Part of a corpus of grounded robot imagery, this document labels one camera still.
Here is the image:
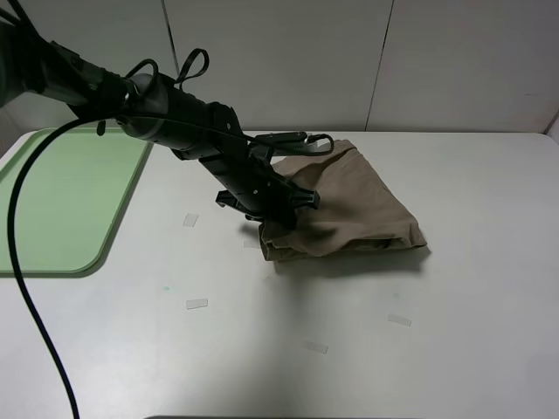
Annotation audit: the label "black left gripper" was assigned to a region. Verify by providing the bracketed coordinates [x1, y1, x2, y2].
[199, 153, 321, 230]

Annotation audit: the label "green plastic tray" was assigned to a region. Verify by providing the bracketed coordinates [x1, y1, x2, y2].
[15, 127, 151, 278]

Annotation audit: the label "khaki shorts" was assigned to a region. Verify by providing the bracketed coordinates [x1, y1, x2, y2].
[259, 140, 427, 262]

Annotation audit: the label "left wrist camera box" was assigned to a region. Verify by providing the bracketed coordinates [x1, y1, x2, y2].
[251, 131, 335, 156]

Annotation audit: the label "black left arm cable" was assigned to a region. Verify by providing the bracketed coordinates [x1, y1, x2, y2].
[6, 47, 259, 419]

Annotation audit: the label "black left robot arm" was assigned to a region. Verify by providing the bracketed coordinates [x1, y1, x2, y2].
[1, 1, 320, 229]

